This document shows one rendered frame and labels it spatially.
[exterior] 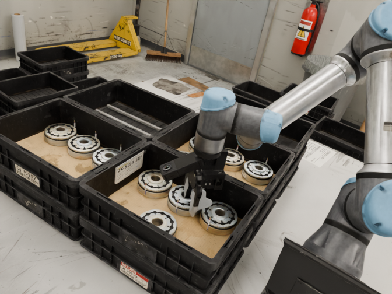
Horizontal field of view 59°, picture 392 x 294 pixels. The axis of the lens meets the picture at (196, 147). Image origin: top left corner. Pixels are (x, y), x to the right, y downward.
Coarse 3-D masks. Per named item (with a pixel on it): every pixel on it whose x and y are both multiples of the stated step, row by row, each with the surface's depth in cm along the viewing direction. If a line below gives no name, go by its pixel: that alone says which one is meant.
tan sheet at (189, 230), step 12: (132, 180) 106; (120, 192) 100; (132, 192) 101; (120, 204) 96; (132, 204) 97; (144, 204) 98; (156, 204) 99; (180, 216) 96; (180, 228) 92; (192, 228) 93; (192, 240) 89; (204, 240) 90; (216, 240) 91; (204, 252) 87; (216, 252) 87
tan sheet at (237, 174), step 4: (184, 144) 129; (188, 144) 129; (180, 148) 126; (184, 148) 127; (244, 160) 126; (228, 172) 118; (232, 172) 119; (236, 172) 119; (240, 172) 120; (232, 176) 117; (236, 176) 117; (240, 176) 117; (272, 176) 121; (244, 180) 116; (252, 184) 115; (260, 188) 113; (264, 188) 114
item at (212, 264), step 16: (144, 144) 106; (96, 176) 89; (80, 192) 86; (96, 192) 84; (256, 192) 95; (112, 208) 81; (256, 208) 89; (144, 224) 78; (240, 224) 83; (160, 240) 77; (176, 240) 76; (192, 256) 73; (224, 256) 75
